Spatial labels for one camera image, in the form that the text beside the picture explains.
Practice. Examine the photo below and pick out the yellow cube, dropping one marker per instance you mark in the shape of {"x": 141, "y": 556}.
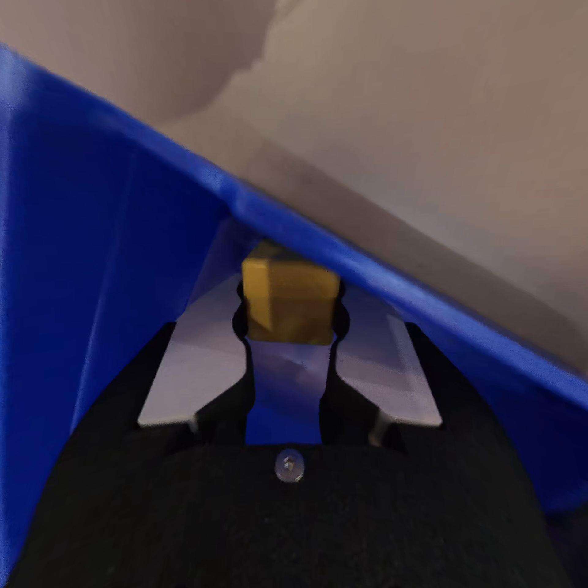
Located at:
{"x": 289, "y": 303}

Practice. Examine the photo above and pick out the blue plastic bin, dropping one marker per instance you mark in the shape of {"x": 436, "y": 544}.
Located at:
{"x": 92, "y": 252}

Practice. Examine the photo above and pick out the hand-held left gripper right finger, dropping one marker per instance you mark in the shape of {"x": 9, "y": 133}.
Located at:
{"x": 386, "y": 367}

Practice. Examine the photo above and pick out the grey desk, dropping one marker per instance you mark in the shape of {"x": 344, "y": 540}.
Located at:
{"x": 413, "y": 138}

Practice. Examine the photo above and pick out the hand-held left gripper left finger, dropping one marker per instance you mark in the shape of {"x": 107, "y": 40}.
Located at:
{"x": 202, "y": 367}

